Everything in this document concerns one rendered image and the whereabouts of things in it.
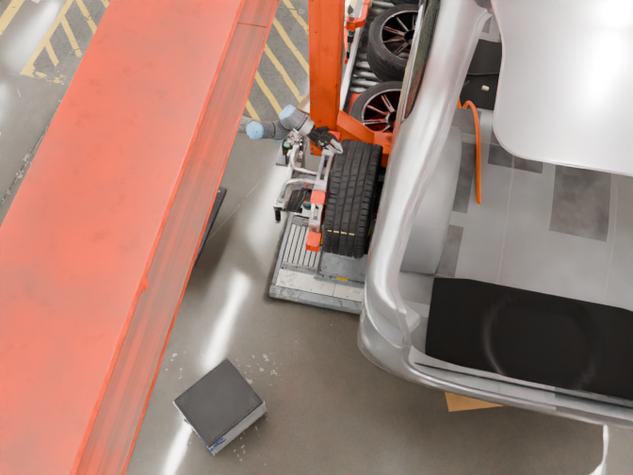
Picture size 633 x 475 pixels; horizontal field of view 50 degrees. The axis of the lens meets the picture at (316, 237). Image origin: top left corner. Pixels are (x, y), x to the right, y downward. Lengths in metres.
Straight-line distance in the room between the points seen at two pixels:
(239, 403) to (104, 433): 2.75
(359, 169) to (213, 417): 1.61
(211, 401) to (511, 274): 1.81
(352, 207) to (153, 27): 2.34
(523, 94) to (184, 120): 0.88
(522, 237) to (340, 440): 1.62
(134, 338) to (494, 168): 2.88
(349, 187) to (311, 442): 1.60
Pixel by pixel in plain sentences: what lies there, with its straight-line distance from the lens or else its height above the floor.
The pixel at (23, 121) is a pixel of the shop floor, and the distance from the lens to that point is 5.70.
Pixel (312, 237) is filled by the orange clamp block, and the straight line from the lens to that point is 3.70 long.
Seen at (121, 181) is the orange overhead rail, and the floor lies 3.22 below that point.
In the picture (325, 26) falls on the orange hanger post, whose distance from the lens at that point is 3.53.
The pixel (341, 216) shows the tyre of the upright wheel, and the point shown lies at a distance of 3.56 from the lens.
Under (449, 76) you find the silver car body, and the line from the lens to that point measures 3.10.
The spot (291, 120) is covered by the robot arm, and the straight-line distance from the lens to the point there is 3.49.
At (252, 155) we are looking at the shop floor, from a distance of 5.08.
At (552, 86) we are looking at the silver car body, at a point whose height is 2.91.
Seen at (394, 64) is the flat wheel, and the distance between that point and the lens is 4.96.
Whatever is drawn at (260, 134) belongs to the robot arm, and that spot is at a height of 1.36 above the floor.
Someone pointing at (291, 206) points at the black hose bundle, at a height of 0.99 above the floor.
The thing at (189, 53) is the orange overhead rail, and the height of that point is 3.22.
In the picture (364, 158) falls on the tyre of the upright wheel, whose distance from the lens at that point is 3.63.
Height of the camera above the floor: 4.17
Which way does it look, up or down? 62 degrees down
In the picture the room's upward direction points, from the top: straight up
